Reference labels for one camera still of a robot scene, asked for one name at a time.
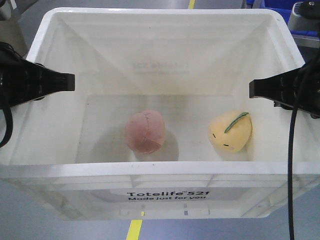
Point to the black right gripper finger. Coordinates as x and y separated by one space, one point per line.
282 89

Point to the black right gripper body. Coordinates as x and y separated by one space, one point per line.
307 87

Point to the white plastic tote box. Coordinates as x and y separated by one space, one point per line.
69 150

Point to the pink plush peach toy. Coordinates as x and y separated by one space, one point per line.
145 132

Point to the grey robot arm joint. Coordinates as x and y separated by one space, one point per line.
305 16

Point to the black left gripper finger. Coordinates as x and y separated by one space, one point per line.
35 81

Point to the yellow plush mango toy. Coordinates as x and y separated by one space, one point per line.
230 131

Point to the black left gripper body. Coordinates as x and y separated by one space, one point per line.
13 86

